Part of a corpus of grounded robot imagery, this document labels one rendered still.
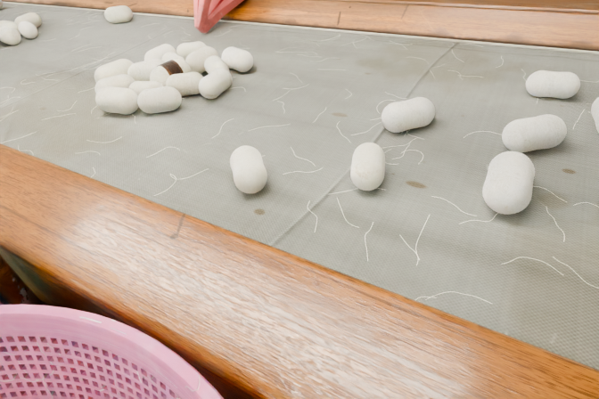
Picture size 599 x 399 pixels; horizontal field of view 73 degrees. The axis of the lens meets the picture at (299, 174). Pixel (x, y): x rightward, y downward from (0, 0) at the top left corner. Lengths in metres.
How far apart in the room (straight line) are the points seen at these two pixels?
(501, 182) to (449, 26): 0.24
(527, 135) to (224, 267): 0.18
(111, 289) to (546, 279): 0.18
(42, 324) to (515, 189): 0.21
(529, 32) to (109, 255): 0.37
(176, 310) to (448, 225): 0.13
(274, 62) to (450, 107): 0.17
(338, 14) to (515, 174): 0.30
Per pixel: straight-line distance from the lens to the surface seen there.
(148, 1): 0.65
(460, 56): 0.39
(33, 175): 0.28
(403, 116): 0.27
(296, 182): 0.24
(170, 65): 0.38
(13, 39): 0.64
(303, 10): 0.49
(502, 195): 0.21
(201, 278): 0.17
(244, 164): 0.23
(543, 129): 0.27
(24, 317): 0.19
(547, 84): 0.33
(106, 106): 0.36
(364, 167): 0.22
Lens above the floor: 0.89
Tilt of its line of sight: 38 degrees down
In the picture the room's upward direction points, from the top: 8 degrees counter-clockwise
